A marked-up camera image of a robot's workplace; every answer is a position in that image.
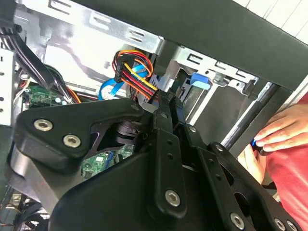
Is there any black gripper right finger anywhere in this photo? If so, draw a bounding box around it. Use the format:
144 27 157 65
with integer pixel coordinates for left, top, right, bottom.
169 93 303 231

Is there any round black tool blue ring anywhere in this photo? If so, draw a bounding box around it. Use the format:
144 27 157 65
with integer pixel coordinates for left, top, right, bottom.
251 138 269 156

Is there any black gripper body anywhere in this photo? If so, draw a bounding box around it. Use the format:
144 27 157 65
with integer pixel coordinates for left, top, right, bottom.
48 149 229 231

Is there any red yellow power wire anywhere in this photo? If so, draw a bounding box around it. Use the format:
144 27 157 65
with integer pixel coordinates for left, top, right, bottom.
112 49 161 103

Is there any person's left hand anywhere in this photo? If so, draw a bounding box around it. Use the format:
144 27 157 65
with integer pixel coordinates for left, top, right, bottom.
243 145 268 186

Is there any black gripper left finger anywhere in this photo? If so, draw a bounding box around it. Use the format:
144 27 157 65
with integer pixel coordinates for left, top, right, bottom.
3 90 188 220

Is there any blue data wire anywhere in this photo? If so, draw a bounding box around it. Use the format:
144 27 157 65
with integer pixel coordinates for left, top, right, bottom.
98 64 154 102

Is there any person's right hand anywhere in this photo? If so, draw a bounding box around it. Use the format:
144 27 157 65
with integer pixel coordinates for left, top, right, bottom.
255 105 308 153

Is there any hard disk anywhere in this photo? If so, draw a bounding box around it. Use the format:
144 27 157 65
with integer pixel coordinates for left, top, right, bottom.
175 73 214 102

